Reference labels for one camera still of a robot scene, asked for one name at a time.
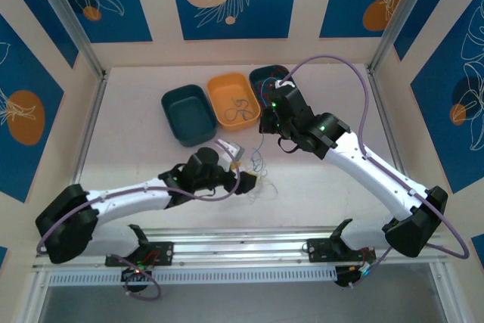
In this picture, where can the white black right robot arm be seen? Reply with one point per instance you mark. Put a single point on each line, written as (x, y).
(378, 175)

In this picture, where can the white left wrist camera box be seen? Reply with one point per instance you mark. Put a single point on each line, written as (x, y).
(232, 151)

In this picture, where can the aluminium side rail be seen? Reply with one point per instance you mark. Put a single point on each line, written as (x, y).
(385, 111)
(94, 111)

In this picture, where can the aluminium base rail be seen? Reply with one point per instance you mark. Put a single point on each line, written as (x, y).
(242, 249)

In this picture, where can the orange plastic bin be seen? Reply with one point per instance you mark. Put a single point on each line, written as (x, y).
(227, 84)

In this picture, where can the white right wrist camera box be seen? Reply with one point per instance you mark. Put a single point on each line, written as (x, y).
(283, 84)

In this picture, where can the aluminium frame leg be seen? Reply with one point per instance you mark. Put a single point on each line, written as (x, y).
(32, 300)
(444, 292)

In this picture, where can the black controller board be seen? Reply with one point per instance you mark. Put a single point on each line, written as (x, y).
(344, 278)
(130, 274)

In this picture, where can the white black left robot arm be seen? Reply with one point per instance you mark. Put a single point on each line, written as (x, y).
(125, 198)

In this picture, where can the dark teal plastic bin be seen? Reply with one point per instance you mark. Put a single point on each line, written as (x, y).
(185, 111)
(257, 77)

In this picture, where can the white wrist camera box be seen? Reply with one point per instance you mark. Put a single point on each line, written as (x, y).
(232, 151)
(283, 84)

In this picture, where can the aluminium frame post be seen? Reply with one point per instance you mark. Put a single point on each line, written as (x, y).
(398, 16)
(69, 16)

